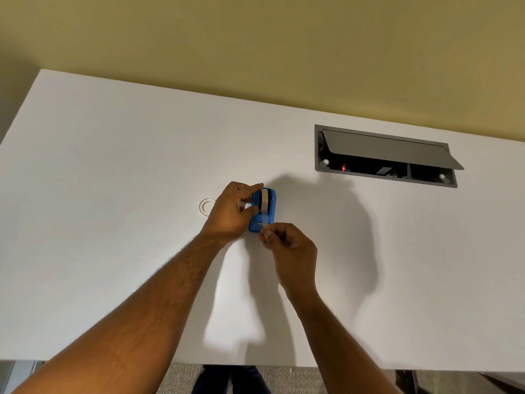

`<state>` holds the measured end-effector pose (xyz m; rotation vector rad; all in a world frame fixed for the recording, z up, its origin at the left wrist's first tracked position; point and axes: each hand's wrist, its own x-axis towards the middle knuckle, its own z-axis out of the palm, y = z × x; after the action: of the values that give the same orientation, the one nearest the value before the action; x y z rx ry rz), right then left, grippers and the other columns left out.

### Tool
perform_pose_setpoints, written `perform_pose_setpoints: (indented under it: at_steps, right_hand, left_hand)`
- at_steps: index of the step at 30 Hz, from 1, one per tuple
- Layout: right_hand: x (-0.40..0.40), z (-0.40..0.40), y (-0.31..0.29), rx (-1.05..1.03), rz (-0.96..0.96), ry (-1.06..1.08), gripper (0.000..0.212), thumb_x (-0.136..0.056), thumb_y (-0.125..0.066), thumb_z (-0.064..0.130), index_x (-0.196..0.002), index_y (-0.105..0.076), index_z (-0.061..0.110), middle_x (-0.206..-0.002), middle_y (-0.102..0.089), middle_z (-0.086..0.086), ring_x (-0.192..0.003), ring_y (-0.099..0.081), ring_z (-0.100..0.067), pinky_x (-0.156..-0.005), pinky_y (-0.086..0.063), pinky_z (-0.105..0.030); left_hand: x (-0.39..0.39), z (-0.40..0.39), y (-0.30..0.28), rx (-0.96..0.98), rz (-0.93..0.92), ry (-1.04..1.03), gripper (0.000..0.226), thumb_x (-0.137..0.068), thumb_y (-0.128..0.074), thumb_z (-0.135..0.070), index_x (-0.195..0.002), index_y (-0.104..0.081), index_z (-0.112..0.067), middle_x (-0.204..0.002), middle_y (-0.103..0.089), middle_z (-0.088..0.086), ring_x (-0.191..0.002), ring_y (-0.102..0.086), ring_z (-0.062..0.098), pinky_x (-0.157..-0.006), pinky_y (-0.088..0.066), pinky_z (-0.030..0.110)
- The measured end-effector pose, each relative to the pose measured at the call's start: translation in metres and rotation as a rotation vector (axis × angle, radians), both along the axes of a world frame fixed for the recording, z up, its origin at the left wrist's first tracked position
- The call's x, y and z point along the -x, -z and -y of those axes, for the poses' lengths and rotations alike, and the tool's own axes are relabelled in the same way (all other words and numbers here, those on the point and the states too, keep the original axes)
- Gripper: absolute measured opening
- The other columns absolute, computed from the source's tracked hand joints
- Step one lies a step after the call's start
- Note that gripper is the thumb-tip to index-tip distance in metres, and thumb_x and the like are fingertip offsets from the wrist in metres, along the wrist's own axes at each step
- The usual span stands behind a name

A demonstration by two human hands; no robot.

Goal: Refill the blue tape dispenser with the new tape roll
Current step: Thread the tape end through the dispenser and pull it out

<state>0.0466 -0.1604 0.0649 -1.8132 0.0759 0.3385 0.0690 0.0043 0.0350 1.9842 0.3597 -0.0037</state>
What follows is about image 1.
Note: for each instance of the black power strip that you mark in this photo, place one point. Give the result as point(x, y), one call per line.
point(369, 168)

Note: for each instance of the person's left hand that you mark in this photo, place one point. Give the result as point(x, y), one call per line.
point(225, 213)

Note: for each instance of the person's right hand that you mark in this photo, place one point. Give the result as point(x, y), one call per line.
point(295, 258)

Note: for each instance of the person's left thumb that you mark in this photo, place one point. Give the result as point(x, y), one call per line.
point(251, 212)

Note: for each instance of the blue tape dispenser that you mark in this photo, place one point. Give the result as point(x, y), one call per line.
point(272, 205)

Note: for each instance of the person's left forearm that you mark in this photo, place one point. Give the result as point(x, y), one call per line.
point(135, 324)

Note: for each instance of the person's right forearm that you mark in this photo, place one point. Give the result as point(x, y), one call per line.
point(332, 340)

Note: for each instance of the white tape roll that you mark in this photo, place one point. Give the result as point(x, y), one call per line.
point(265, 203)

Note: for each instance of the dark table leg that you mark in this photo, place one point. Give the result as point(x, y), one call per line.
point(408, 383)

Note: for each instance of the person's dark trousers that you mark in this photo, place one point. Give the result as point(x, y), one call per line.
point(229, 381)

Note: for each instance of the person's right thumb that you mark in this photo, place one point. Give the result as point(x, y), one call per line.
point(270, 241)

